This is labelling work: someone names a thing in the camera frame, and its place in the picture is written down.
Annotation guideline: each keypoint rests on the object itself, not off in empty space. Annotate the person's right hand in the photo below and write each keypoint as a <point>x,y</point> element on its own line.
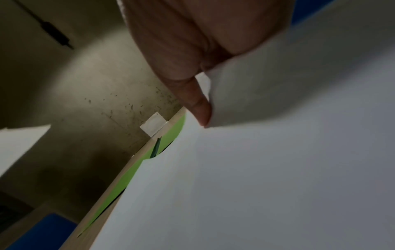
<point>172,36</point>

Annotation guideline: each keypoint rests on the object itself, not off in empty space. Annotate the stack of white papers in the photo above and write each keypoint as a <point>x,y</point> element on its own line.
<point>293,73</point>

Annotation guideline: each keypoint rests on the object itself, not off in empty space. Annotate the green folder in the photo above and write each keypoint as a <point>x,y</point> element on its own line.
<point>135,171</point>

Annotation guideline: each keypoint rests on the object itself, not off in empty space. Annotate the single white paper sheet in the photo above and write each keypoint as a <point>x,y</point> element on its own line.
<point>18,144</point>

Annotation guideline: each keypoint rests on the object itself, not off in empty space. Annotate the small white card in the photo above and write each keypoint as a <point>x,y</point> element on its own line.
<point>153,124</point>

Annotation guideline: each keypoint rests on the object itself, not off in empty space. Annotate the blue bench backrest cushion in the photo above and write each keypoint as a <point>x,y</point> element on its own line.
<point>305,9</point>

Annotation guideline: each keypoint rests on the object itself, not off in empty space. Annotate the blue bench seat cushion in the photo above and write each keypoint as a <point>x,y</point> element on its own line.
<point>43,234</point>

